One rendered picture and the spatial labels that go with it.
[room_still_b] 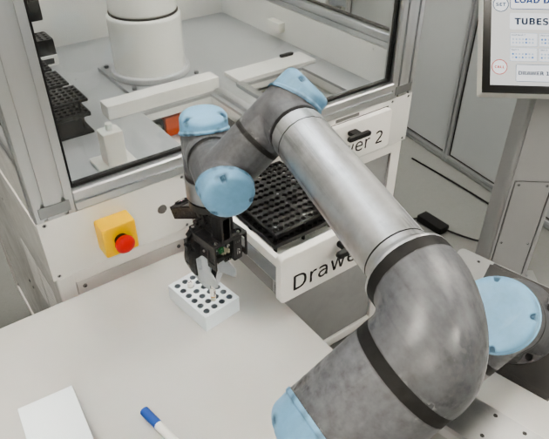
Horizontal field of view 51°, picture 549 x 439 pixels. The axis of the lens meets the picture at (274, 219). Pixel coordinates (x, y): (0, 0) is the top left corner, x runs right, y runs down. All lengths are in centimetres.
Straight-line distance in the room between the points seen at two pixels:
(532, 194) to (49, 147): 146
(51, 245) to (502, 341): 83
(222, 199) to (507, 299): 44
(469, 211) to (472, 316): 236
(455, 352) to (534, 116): 140
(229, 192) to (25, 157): 46
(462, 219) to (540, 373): 175
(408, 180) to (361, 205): 243
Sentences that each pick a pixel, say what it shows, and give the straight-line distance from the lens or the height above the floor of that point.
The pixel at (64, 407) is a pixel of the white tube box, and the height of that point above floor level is 81.
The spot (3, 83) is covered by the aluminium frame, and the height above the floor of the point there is 122.
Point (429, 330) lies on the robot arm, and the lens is 51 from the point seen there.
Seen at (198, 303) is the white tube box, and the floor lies 80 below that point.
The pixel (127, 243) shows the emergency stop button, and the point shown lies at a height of 88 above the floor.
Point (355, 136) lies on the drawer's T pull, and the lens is 146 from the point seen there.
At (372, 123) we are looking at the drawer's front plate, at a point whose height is 91.
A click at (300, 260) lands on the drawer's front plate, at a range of 106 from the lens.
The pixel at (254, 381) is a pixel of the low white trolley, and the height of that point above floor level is 76.
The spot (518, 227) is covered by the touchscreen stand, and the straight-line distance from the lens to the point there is 208.
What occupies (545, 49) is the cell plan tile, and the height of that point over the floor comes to 105.
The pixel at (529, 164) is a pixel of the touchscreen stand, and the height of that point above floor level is 68.
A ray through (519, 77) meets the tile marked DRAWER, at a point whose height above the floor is 99.
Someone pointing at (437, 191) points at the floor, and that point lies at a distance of 299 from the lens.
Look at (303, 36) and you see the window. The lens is 133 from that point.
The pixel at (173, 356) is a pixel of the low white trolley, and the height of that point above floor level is 76.
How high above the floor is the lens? 160
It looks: 37 degrees down
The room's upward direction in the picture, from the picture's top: straight up
